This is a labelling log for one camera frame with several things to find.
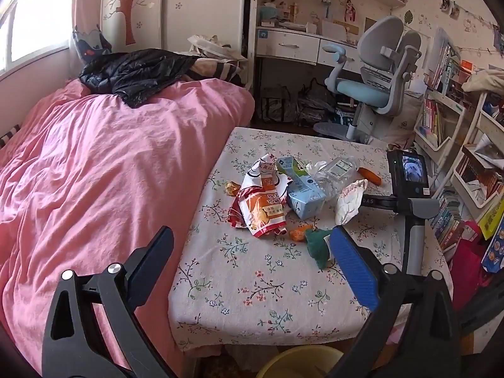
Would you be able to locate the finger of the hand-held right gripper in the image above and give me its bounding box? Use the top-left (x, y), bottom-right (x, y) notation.
top-left (360, 194), bottom-right (398, 210)

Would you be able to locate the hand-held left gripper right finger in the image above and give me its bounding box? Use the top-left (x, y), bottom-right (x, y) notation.
top-left (329, 225), bottom-right (461, 378)

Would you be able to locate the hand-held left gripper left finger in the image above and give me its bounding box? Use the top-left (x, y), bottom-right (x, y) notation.
top-left (41, 226), bottom-right (176, 378)

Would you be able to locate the white paper wrapper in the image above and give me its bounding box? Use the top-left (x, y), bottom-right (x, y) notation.
top-left (335, 179), bottom-right (369, 226)

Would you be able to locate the green plastic wrapper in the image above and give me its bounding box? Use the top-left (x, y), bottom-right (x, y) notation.
top-left (305, 226), bottom-right (335, 270)

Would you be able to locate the clear plastic bottle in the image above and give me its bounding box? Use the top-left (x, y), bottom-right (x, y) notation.
top-left (306, 157), bottom-right (361, 201)

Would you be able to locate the light blue drink carton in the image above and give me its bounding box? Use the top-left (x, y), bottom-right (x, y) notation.
top-left (287, 175), bottom-right (327, 220)

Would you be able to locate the small green and white carton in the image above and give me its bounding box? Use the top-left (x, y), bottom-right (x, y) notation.
top-left (276, 157), bottom-right (310, 178)

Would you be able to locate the red and white snack bag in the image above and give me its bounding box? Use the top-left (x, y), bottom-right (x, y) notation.
top-left (228, 153), bottom-right (294, 239)

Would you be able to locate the yellow waste bin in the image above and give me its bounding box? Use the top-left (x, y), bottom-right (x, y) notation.
top-left (256, 346), bottom-right (345, 378)

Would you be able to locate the row of books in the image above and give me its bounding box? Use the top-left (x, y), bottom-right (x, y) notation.
top-left (431, 189), bottom-right (473, 261)

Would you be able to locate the white book rack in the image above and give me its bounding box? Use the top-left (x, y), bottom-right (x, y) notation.
top-left (449, 90), bottom-right (504, 209)
top-left (413, 35), bottom-right (473, 152)

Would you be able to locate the pink shopping bag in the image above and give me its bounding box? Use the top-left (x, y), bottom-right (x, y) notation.
top-left (449, 220), bottom-right (497, 312)

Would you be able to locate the white paper bag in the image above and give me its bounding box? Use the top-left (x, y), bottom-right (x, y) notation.
top-left (390, 94), bottom-right (424, 146)

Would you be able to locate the floral tablecloth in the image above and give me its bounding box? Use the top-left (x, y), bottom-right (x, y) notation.
top-left (169, 126), bottom-right (453, 353)

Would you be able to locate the pink blanket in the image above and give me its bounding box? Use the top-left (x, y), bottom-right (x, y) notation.
top-left (0, 77), bottom-right (256, 378)

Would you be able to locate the clear plastic bag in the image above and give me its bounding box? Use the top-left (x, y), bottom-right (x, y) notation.
top-left (297, 79), bottom-right (339, 127)

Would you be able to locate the dark checked bag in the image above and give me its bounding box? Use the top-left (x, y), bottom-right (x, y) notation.
top-left (262, 87), bottom-right (298, 122)

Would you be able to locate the cream cloth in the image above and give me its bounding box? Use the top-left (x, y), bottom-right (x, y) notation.
top-left (462, 69), bottom-right (504, 95)

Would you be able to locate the grey and blue desk chair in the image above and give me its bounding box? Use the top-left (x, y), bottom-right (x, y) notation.
top-left (313, 16), bottom-right (423, 144)

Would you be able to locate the white desk with shelves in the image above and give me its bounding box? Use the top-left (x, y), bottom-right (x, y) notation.
top-left (246, 0), bottom-right (410, 99)

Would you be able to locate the striped bed sheet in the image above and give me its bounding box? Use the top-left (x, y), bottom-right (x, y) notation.
top-left (0, 126), bottom-right (20, 148)

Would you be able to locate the black puffer jacket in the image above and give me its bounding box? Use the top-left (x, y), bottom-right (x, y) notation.
top-left (79, 48), bottom-right (201, 108)

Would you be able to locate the striped pillow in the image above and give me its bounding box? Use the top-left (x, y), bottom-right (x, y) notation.
top-left (189, 57), bottom-right (243, 83)

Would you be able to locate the white wardrobe with tree decal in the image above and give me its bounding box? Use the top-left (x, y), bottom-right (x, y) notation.
top-left (100, 0), bottom-right (247, 54)

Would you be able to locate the window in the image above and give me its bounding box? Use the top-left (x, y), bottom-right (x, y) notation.
top-left (0, 0), bottom-right (77, 73)

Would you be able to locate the pink curtain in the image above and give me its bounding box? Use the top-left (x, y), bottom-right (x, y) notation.
top-left (71, 0), bottom-right (105, 48)

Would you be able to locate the hanging photo string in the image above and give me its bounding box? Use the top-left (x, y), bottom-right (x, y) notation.
top-left (409, 0), bottom-right (504, 56)

